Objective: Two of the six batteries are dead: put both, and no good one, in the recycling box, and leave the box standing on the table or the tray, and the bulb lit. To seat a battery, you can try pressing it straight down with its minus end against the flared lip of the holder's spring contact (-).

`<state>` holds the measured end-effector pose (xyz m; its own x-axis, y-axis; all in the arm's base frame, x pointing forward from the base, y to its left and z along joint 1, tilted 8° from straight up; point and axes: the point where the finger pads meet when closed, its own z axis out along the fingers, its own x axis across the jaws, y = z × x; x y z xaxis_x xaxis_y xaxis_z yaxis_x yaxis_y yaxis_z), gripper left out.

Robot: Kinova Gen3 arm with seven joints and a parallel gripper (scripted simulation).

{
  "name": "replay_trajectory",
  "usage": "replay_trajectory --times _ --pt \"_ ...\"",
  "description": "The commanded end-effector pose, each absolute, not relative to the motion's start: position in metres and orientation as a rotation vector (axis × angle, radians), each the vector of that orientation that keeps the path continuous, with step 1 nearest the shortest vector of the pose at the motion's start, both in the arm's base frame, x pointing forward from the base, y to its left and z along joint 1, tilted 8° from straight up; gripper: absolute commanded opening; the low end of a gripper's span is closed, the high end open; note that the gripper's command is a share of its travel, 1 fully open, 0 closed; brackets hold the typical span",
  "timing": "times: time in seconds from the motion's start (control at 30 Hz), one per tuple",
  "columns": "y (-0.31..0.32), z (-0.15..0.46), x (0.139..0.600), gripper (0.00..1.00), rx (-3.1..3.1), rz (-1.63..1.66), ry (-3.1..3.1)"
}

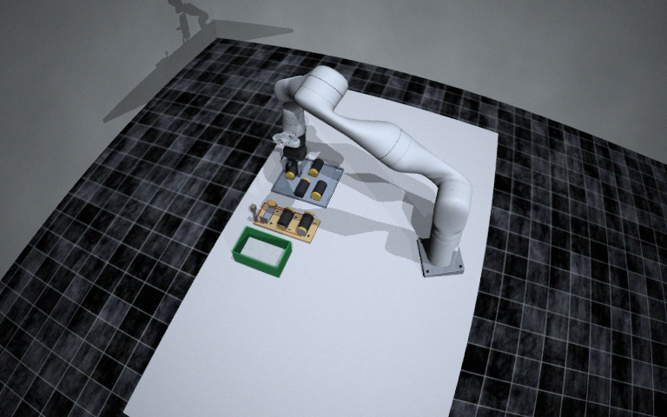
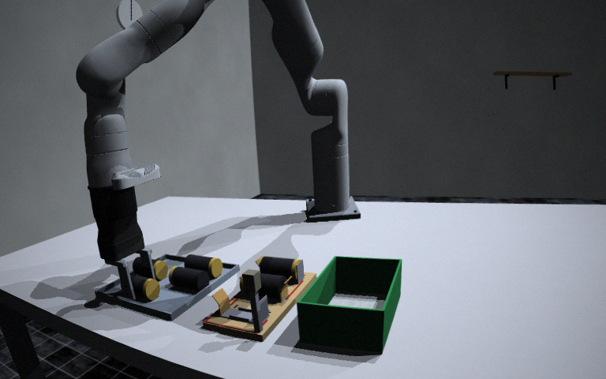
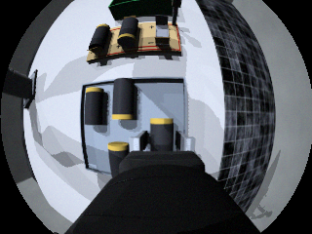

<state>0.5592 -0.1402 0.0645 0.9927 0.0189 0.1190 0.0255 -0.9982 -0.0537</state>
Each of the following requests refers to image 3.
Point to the green open-top box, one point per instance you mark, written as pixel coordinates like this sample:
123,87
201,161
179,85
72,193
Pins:
121,8

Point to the black battery with gold end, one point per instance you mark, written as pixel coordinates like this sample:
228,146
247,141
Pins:
94,106
117,151
123,99
100,36
129,28
161,134

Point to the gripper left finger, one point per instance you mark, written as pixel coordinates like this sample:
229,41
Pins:
139,142

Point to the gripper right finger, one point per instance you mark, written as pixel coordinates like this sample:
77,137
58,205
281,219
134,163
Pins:
184,142

